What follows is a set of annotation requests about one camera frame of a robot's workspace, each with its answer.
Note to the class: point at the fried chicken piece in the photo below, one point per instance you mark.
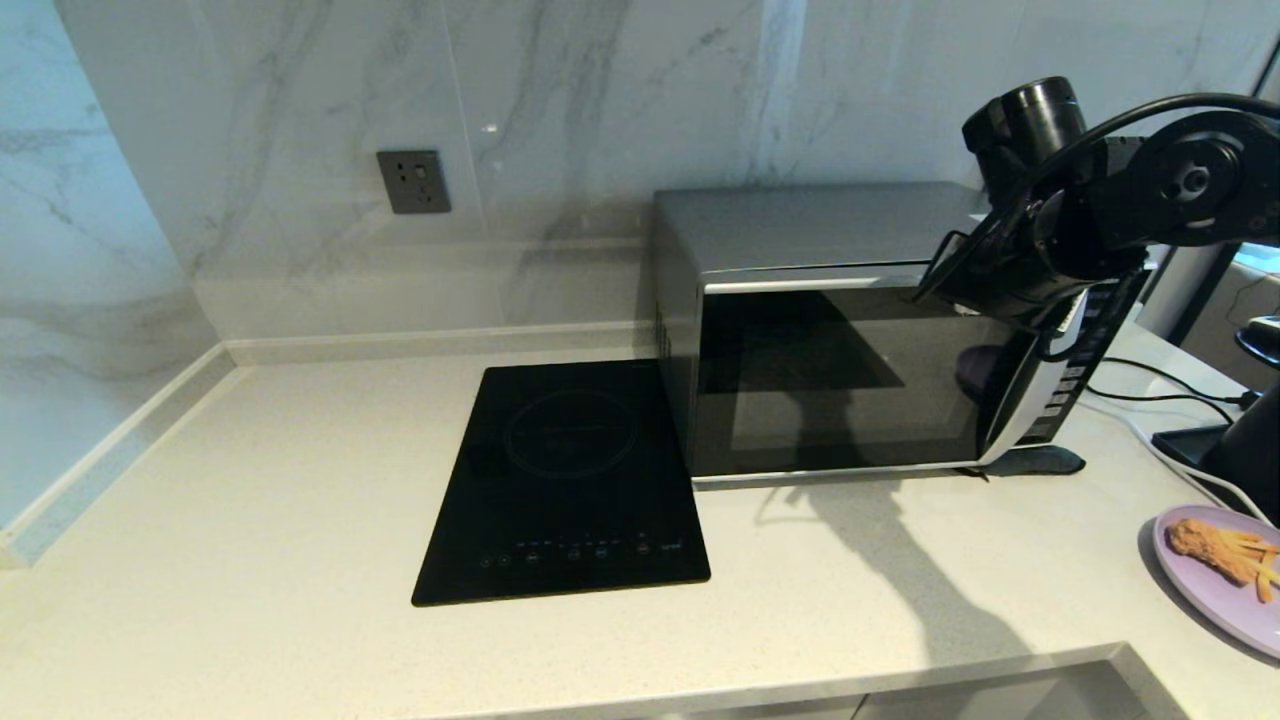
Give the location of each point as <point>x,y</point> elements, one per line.
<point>1205,545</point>

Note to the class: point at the grey single wall socket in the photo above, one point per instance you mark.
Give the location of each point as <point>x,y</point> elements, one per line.
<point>414,182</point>

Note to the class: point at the dark vertical frame post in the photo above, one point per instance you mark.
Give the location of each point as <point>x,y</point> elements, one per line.
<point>1190,290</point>

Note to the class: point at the lavender plate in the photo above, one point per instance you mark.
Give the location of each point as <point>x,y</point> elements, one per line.
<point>1180,570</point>

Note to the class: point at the black induction cooktop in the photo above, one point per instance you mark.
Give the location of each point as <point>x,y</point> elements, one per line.
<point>570,480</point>

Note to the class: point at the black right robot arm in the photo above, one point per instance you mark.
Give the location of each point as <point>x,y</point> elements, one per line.
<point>1190,180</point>

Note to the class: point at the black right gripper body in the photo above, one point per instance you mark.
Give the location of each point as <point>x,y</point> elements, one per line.
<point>1020,250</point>

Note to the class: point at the silver microwave oven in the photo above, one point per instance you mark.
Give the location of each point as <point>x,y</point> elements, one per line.
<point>800,225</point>

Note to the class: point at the dark grey foot mat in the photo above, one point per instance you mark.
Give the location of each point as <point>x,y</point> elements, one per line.
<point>1030,462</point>

